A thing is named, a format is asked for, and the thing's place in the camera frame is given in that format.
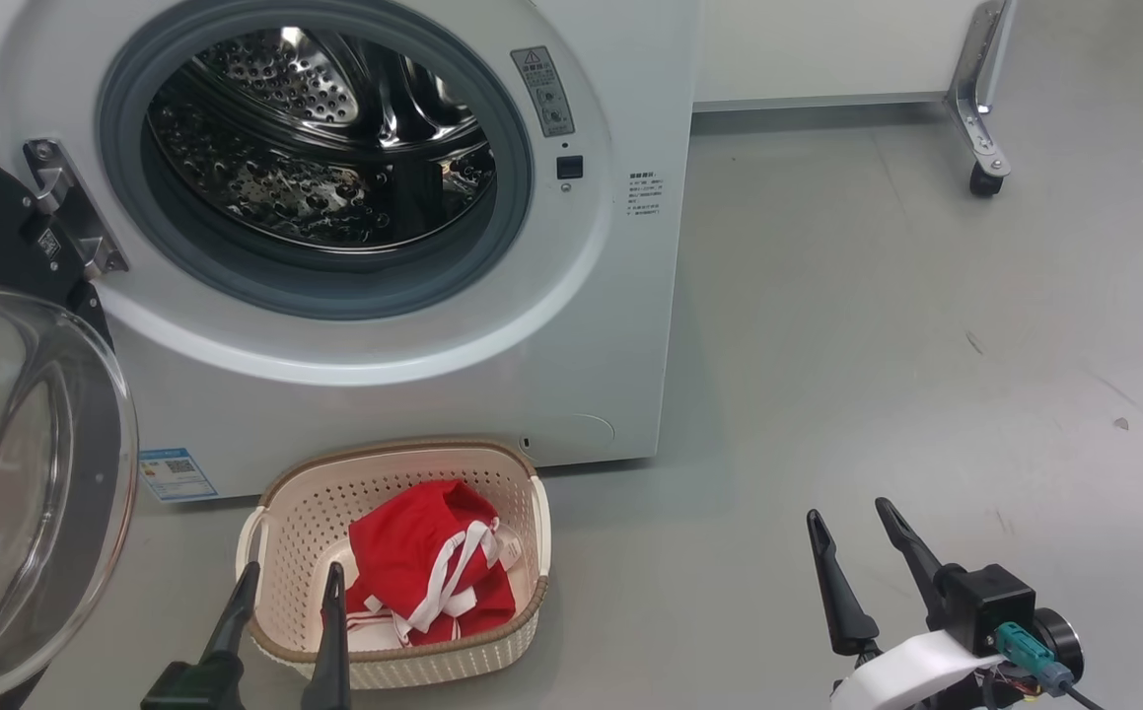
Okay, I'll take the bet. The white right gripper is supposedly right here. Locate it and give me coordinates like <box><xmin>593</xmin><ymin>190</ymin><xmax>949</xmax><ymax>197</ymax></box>
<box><xmin>806</xmin><ymin>497</ymin><xmax>986</xmax><ymax>710</ymax></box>

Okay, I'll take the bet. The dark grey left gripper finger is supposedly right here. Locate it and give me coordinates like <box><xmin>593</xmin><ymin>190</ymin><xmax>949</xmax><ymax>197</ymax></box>
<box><xmin>140</xmin><ymin>562</ymin><xmax>262</xmax><ymax>710</ymax></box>
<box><xmin>300</xmin><ymin>562</ymin><xmax>353</xmax><ymax>710</ymax></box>

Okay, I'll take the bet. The red and white garment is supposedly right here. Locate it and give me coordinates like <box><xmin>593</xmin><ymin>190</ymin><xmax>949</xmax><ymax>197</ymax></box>
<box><xmin>322</xmin><ymin>479</ymin><xmax>518</xmax><ymax>652</ymax></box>

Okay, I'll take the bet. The cream perforated laundry basket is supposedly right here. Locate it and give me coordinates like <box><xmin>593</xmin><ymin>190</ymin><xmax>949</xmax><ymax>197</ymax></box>
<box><xmin>234</xmin><ymin>437</ymin><xmax>552</xmax><ymax>689</ymax></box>

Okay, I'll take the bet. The white washing machine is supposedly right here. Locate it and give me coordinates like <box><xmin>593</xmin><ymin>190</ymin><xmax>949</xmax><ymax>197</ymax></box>
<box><xmin>0</xmin><ymin>0</ymin><xmax>698</xmax><ymax>501</ymax></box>

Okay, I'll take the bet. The metal door hinge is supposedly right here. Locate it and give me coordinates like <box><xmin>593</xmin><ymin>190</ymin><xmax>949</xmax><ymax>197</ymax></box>
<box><xmin>22</xmin><ymin>138</ymin><xmax>130</xmax><ymax>280</ymax></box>

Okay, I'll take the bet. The steel washing machine drum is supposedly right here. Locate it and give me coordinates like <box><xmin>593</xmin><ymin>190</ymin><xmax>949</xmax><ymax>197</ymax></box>
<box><xmin>142</xmin><ymin>25</ymin><xmax>498</xmax><ymax>252</ymax></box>

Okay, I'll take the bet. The blue energy label sticker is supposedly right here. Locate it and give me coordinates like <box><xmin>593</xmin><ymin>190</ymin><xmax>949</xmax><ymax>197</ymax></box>
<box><xmin>137</xmin><ymin>449</ymin><xmax>220</xmax><ymax>504</ymax></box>

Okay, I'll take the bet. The round drain filter cover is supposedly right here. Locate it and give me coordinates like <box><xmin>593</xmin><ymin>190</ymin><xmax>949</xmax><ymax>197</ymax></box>
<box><xmin>520</xmin><ymin>414</ymin><xmax>617</xmax><ymax>461</ymax></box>

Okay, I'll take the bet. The metal partition foot with caster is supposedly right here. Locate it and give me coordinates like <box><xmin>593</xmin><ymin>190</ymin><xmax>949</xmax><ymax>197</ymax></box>
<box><xmin>944</xmin><ymin>0</ymin><xmax>1018</xmax><ymax>198</ymax></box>

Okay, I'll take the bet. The grey warning sticker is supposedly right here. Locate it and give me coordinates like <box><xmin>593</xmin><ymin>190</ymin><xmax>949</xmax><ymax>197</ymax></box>
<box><xmin>510</xmin><ymin>45</ymin><xmax>577</xmax><ymax>139</ymax></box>

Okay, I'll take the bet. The black cable with teal connector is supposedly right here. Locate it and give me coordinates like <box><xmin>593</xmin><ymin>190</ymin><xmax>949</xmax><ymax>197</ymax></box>
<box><xmin>993</xmin><ymin>621</ymin><xmax>1109</xmax><ymax>710</ymax></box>

